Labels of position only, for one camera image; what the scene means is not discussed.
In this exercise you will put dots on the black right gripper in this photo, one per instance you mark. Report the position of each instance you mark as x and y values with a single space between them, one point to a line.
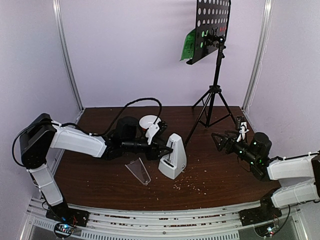
229 144

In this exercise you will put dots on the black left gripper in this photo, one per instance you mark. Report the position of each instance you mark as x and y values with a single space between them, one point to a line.
153 153

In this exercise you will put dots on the white metronome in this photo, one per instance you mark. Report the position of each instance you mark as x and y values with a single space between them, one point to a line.
172 164

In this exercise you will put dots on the clear metronome cover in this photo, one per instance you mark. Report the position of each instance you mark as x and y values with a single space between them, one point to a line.
138 169

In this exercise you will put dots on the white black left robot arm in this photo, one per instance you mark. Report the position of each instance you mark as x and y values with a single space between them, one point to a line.
44 134

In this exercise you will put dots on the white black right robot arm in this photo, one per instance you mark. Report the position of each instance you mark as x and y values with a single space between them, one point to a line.
265 169

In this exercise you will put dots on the white orange bowl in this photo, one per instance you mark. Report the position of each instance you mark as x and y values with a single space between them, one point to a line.
146 121

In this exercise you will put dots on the green sheet booklet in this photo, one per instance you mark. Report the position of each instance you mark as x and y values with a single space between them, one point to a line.
189 45

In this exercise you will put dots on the right round circuit board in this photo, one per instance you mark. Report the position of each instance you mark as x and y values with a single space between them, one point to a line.
267 230

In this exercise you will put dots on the round circuit board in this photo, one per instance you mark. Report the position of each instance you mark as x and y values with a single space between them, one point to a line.
267 230
63 230

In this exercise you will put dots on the black music stand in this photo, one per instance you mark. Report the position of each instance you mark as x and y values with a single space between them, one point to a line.
211 29

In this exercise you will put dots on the left round circuit board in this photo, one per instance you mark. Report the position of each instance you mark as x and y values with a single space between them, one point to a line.
63 230

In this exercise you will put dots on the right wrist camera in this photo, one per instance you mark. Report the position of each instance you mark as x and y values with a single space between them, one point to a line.
242 128

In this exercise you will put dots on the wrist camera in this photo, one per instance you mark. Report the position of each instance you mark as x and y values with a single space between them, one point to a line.
154 129
242 128

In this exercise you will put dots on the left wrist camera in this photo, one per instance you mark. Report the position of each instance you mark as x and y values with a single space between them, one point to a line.
154 129

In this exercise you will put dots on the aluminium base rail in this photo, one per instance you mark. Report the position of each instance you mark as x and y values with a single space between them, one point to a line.
217 223

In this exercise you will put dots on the right aluminium frame post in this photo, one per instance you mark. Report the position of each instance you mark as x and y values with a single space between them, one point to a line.
261 48

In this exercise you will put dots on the aluminium frame post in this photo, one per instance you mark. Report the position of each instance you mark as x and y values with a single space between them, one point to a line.
66 57
261 48

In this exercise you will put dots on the left aluminium frame post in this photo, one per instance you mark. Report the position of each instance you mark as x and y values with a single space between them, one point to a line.
66 57

